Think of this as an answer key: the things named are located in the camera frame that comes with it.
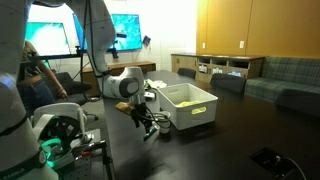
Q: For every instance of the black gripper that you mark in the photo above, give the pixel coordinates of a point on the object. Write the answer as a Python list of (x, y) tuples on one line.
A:
[(139, 110)]

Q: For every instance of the green white marker pen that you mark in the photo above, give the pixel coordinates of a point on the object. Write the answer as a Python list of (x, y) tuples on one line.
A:
[(150, 132)]

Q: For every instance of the yellow-green microfibre cloth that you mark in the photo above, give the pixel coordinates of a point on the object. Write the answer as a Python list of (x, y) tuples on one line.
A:
[(188, 103)]

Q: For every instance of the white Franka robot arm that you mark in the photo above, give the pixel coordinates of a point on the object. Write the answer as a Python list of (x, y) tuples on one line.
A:
[(100, 26)]

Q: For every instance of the white plastic storage box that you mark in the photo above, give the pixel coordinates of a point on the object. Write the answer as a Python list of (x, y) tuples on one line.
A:
[(186, 116)]

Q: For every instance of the box in cabinet shelf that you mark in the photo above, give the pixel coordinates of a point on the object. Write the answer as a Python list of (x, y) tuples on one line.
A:
[(217, 70), (203, 69), (234, 73)]

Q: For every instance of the table power outlet box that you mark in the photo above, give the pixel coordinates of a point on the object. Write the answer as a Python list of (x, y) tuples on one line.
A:
[(266, 160)]

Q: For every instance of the white papers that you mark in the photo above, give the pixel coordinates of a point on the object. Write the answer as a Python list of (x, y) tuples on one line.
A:
[(158, 83)]

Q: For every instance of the black clamp stand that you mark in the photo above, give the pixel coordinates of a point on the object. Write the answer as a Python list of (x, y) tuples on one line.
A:
[(107, 163)]

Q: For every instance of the low wooden bench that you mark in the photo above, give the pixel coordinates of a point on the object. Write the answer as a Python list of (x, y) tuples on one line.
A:
[(133, 65)]

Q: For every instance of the wooden sideboard cabinet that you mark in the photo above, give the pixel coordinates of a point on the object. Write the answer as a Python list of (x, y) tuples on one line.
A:
[(186, 63)]

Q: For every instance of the black rolling office chair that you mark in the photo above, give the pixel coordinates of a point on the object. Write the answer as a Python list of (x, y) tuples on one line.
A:
[(76, 88)]

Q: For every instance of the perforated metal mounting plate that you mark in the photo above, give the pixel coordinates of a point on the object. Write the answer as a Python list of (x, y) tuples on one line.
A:
[(83, 170)]

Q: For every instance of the white VR headset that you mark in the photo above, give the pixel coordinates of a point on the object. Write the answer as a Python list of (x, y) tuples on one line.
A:
[(66, 110)]

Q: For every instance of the person with long hair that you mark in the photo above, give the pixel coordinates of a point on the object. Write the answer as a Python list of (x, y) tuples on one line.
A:
[(36, 90)]

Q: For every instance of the green plaid sofa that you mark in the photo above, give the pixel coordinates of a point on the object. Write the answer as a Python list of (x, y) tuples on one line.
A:
[(290, 71)]

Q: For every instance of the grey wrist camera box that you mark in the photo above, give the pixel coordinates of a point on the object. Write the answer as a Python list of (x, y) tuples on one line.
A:
[(150, 95)]

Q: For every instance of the black camera on stand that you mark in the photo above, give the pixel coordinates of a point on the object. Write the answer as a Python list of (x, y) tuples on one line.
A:
[(115, 50)]

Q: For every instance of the dark wall control panel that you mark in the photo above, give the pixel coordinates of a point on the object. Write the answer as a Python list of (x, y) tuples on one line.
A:
[(146, 40)]

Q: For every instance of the wall display screen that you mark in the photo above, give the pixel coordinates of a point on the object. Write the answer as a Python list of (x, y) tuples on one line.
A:
[(46, 38), (128, 30)]

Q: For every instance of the white wall plate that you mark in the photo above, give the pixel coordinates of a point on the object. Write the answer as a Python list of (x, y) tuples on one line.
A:
[(203, 45), (241, 44)]

